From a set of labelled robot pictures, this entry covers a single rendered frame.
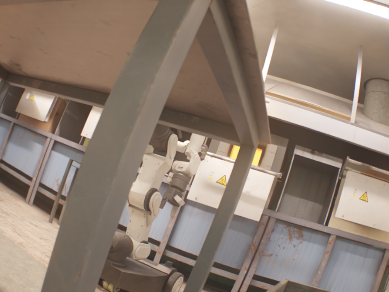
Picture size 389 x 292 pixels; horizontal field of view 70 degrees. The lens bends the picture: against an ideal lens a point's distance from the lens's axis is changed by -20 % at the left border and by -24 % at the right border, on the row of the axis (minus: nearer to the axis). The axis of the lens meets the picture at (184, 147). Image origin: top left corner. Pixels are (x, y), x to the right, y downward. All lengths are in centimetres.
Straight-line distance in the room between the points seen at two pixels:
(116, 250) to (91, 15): 143
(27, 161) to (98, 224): 371
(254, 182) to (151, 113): 236
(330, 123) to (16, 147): 348
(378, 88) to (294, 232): 173
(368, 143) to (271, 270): 131
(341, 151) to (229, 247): 179
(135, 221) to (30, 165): 215
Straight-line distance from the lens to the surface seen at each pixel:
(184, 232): 290
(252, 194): 264
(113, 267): 183
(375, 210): 276
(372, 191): 277
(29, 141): 406
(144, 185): 195
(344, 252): 287
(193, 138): 187
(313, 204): 338
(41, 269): 111
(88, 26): 67
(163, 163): 195
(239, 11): 45
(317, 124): 262
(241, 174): 87
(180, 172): 179
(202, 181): 272
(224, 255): 282
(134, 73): 31
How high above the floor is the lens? 58
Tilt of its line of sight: 11 degrees up
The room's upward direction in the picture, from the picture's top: 21 degrees clockwise
